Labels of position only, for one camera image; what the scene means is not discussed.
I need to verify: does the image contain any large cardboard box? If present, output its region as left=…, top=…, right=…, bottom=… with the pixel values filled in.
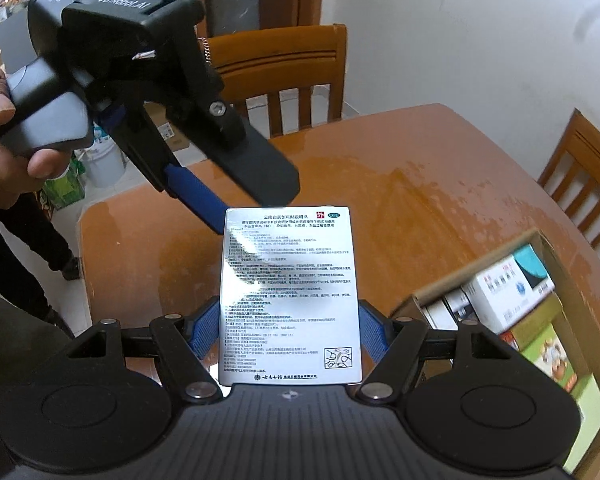
left=387, top=229, right=600, bottom=480

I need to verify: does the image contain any wooden chair with coil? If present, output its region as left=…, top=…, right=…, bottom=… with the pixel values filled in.
left=200, top=23, right=348, bottom=138

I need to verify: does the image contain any grey washing machine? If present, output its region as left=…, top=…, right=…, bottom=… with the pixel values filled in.
left=204, top=0, right=261, bottom=37

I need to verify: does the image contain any person's left hand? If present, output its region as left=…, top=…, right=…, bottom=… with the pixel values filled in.
left=0, top=50, right=75, bottom=222

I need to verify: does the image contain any white red medicine box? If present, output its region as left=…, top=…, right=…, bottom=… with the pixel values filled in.
left=217, top=204, right=365, bottom=389

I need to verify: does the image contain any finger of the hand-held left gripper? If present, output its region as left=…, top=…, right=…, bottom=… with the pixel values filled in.
left=111, top=101, right=227, bottom=236
left=166, top=96, right=302, bottom=203

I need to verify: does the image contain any wooden slat-back chair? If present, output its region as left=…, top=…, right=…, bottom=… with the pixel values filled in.
left=536, top=108, right=600, bottom=248

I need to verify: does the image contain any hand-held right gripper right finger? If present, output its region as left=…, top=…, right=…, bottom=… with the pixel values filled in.
left=352, top=300, right=518, bottom=403

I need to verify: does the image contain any white teal medicine box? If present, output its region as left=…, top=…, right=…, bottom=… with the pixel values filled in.
left=461, top=244, right=557, bottom=333

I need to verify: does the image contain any wooden desk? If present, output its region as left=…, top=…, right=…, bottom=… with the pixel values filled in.
left=77, top=102, right=600, bottom=411

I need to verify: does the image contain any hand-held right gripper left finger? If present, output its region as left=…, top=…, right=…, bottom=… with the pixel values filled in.
left=67, top=296, right=226, bottom=403

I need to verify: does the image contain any green bear medicine box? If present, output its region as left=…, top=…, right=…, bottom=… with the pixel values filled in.
left=500, top=295, right=581, bottom=396

